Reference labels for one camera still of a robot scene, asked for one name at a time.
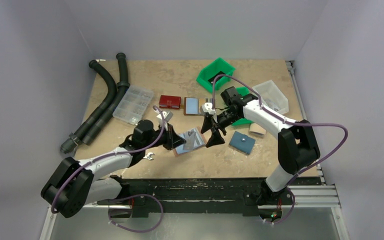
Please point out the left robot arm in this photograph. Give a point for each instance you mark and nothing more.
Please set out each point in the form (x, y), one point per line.
(76, 183)

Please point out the blue leather card holder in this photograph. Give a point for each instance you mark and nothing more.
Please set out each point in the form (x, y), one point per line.
(242, 142)

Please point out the red leather card holder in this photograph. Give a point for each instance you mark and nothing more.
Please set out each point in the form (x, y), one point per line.
(170, 102)

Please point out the silver wrench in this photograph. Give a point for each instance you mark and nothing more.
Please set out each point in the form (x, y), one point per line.
(149, 156)

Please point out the clear plastic organizer box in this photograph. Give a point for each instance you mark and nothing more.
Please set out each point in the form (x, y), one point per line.
(133, 105)

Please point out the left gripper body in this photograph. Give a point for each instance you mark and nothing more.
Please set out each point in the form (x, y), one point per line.
(168, 137)

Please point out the large green plastic bin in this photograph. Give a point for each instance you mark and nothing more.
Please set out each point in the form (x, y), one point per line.
(208, 74)

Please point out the small green plastic bin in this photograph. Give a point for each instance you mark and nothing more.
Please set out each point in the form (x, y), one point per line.
(243, 121)

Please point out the pink leather card holder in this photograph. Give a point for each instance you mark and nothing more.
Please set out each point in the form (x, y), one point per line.
(179, 150)

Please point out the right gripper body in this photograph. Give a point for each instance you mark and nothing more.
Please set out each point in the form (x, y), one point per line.
(214, 122)

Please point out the cream leather card holder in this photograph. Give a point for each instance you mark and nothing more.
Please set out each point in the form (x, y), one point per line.
(257, 130)

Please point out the clear white plastic bin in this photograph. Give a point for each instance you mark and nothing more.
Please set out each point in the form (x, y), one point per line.
(272, 96)

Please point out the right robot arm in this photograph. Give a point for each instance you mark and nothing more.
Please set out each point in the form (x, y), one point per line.
(296, 142)

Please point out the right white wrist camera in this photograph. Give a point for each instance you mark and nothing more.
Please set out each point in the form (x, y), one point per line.
(207, 109)

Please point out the aluminium frame rail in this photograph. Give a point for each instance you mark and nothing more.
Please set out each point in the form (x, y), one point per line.
(317, 214)

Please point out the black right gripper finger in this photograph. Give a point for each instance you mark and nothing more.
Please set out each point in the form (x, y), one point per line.
(215, 138)
(208, 123)

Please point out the brown open card holder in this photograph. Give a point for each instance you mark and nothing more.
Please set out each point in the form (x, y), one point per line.
(194, 106)

